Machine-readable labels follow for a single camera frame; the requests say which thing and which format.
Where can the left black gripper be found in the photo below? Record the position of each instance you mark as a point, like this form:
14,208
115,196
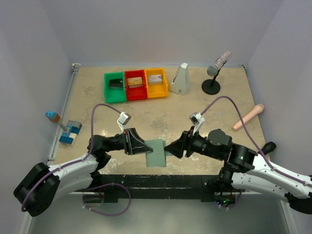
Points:
133,144

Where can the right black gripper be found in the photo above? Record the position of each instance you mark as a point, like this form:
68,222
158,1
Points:
185,143

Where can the green card holder wallet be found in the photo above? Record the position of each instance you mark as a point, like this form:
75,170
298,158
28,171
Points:
157,157

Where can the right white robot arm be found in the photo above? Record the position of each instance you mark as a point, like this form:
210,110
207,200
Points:
245,169

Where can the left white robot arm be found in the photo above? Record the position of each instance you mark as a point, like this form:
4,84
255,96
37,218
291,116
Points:
44,184

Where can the tan card in bin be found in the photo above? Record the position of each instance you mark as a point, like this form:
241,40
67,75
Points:
135,82

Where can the black card in bin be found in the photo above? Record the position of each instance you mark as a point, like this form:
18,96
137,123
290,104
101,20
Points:
116,84

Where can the silver card in bin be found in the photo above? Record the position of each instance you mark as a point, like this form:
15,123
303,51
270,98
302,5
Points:
155,79

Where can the red plastic bin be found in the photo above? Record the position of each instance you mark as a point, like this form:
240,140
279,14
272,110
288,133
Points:
139,93

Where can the green plastic bin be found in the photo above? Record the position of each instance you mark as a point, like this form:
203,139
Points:
114,96

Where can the yellow plastic bin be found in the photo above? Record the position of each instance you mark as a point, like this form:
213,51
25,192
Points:
156,91

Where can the white metronome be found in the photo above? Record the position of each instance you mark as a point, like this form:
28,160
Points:
180,83

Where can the blue toy brick stack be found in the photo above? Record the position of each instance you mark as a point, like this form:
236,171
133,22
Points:
71,135

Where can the black microphone stand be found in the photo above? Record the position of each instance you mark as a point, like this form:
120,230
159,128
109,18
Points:
211,86

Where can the grey glitter microphone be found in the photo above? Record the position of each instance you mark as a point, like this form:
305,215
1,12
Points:
218,64

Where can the blue orange brick hammer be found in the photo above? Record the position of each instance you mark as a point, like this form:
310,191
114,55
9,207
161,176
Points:
55,118

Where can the black microphone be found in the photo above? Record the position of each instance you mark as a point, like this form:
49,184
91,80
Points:
268,148

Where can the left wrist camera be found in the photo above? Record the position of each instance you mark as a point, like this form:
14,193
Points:
123,120

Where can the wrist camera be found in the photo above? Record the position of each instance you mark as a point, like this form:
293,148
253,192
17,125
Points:
197,120
123,120

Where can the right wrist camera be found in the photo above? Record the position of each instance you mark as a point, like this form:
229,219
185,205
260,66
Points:
197,120

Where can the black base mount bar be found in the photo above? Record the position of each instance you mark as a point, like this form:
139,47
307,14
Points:
196,187

